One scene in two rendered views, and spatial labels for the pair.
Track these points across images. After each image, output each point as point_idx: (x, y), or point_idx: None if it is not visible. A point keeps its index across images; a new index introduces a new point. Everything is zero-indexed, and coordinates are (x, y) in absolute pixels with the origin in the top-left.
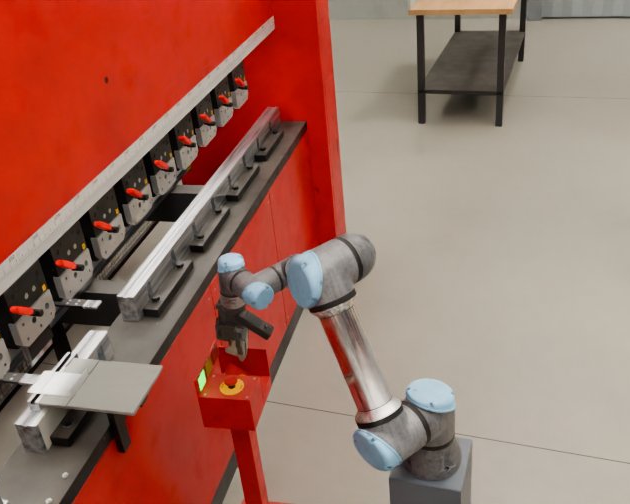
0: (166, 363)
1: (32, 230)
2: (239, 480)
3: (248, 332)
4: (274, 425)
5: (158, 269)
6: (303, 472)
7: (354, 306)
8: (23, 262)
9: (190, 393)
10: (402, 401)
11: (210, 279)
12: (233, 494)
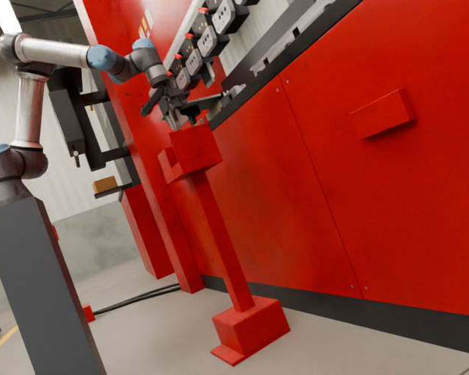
0: (230, 123)
1: (183, 15)
2: (341, 327)
3: (171, 112)
4: (408, 360)
5: (276, 47)
6: (298, 372)
7: (19, 79)
8: (183, 33)
9: (260, 167)
10: (13, 149)
11: (278, 67)
12: (327, 324)
